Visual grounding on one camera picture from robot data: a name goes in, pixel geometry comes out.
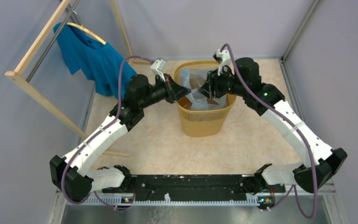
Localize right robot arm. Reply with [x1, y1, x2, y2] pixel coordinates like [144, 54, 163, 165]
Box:
[199, 57, 348, 193]

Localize aluminium frame rail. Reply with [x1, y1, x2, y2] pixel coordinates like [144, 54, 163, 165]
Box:
[55, 175, 337, 207]

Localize wooden clothes rack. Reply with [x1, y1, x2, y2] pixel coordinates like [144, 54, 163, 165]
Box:
[5, 0, 154, 158]

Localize blue t-shirt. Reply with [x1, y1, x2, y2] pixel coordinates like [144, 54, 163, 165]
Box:
[56, 25, 124, 98]

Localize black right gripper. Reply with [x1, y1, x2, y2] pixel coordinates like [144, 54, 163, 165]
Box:
[198, 65, 247, 100]

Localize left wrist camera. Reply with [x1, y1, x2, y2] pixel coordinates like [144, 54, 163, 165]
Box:
[150, 58, 167, 82]

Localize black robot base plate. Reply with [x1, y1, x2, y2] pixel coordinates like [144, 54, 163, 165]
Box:
[102, 175, 286, 202]

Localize light blue trash bag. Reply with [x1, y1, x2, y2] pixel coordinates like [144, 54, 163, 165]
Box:
[179, 68, 227, 111]

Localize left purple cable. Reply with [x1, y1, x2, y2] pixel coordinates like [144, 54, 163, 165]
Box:
[61, 56, 153, 211]

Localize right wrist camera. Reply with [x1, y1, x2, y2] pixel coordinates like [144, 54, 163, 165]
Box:
[213, 49, 235, 77]

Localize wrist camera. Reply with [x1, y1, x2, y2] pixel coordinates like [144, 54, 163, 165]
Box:
[150, 58, 167, 82]
[213, 49, 235, 77]

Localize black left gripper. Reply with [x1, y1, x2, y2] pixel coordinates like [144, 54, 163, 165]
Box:
[139, 73, 191, 109]

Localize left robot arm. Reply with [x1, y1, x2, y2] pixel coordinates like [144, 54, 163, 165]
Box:
[49, 74, 191, 204]

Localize yellow mesh trash bin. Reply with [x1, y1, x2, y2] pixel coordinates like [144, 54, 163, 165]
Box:
[174, 60, 236, 137]

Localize wooden clothes hanger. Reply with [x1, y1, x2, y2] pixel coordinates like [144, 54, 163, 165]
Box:
[67, 22, 106, 45]

